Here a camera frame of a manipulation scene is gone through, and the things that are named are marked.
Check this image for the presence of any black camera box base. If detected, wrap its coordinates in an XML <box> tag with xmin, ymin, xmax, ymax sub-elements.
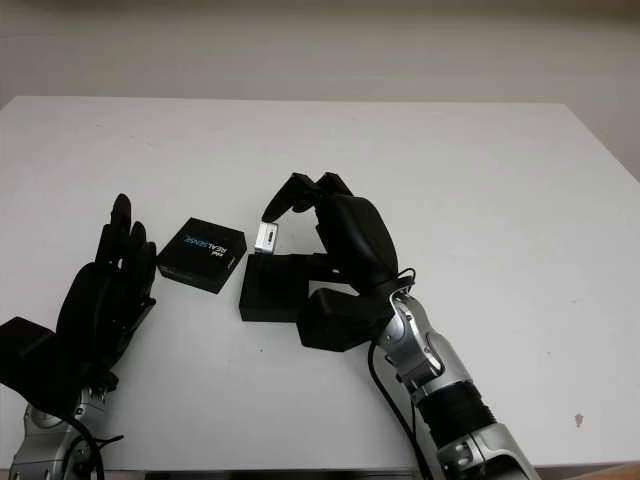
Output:
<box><xmin>238</xmin><ymin>253</ymin><xmax>311</xmax><ymax>324</ymax></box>

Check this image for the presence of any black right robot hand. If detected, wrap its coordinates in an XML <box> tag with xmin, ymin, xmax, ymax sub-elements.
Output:
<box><xmin>259</xmin><ymin>171</ymin><xmax>401</xmax><ymax>301</ymax></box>

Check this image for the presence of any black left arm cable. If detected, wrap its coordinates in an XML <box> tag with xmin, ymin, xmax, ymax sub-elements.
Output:
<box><xmin>64</xmin><ymin>414</ymin><xmax>125</xmax><ymax>480</ymax></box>

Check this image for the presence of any black RealSense box lid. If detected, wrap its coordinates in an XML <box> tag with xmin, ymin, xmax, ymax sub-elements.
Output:
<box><xmin>155</xmin><ymin>216</ymin><xmax>247</xmax><ymax>295</ymax></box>

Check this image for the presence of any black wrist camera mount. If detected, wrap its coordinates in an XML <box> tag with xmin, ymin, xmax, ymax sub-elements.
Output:
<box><xmin>295</xmin><ymin>287</ymin><xmax>396</xmax><ymax>354</ymax></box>
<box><xmin>0</xmin><ymin>315</ymin><xmax>76</xmax><ymax>416</ymax></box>

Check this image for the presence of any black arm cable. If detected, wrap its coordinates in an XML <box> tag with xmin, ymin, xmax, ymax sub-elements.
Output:
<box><xmin>367</xmin><ymin>267</ymin><xmax>436</xmax><ymax>480</ymax></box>
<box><xmin>64</xmin><ymin>414</ymin><xmax>125</xmax><ymax>480</ymax></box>

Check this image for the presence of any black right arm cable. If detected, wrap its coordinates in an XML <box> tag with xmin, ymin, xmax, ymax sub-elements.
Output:
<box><xmin>367</xmin><ymin>267</ymin><xmax>436</xmax><ymax>480</ymax></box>

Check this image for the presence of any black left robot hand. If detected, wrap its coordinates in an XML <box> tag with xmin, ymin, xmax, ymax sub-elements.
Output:
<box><xmin>53</xmin><ymin>193</ymin><xmax>159</xmax><ymax>396</ymax></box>

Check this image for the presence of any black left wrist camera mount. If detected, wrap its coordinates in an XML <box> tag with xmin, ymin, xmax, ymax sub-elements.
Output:
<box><xmin>0</xmin><ymin>315</ymin><xmax>76</xmax><ymax>416</ymax></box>

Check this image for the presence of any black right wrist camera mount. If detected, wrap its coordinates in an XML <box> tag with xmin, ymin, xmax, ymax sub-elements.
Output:
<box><xmin>295</xmin><ymin>287</ymin><xmax>396</xmax><ymax>354</ymax></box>

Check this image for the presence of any small silver depth camera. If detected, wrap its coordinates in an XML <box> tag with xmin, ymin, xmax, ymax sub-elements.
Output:
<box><xmin>252</xmin><ymin>223</ymin><xmax>280</xmax><ymax>255</ymax></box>

